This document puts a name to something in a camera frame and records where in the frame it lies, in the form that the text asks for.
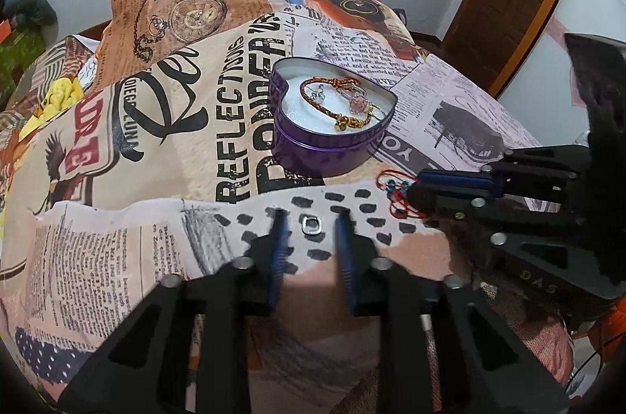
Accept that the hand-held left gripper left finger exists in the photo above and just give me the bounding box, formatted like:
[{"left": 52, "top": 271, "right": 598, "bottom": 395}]
[{"left": 59, "top": 209, "right": 294, "bottom": 414}]

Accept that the green patterned cloth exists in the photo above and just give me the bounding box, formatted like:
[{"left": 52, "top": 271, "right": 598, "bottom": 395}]
[{"left": 0, "top": 27, "right": 50, "bottom": 102}]

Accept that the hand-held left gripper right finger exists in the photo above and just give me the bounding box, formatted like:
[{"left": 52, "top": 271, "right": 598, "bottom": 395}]
[{"left": 335, "top": 209, "right": 570, "bottom": 414}]

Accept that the striped patchwork blanket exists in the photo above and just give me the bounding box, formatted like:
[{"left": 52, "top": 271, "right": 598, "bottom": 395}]
[{"left": 0, "top": 35, "right": 101, "bottom": 180}]

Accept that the red string bracelet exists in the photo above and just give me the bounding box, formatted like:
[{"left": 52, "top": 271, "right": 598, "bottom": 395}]
[{"left": 376, "top": 169, "right": 431, "bottom": 219}]

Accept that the purple heart-shaped tin box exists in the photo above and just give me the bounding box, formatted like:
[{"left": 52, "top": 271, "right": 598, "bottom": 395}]
[{"left": 268, "top": 57, "right": 398, "bottom": 177}]

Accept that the yellow plush toy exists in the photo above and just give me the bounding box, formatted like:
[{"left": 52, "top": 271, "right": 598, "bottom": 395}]
[{"left": 24, "top": 76, "right": 86, "bottom": 131}]

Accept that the red gold braided bracelet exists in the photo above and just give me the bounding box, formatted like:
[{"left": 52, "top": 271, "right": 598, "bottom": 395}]
[{"left": 299, "top": 76, "right": 387, "bottom": 132}]

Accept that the newspaper print blanket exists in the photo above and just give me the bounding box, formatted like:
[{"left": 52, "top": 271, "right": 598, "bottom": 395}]
[{"left": 0, "top": 0, "right": 578, "bottom": 414}]

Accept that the small silver ring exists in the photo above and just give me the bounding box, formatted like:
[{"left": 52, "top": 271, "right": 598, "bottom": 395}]
[{"left": 300, "top": 214, "right": 324, "bottom": 237}]

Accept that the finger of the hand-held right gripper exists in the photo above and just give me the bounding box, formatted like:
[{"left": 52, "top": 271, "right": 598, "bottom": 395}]
[
  {"left": 415, "top": 145, "right": 592, "bottom": 200},
  {"left": 408, "top": 188, "right": 592, "bottom": 245}
]

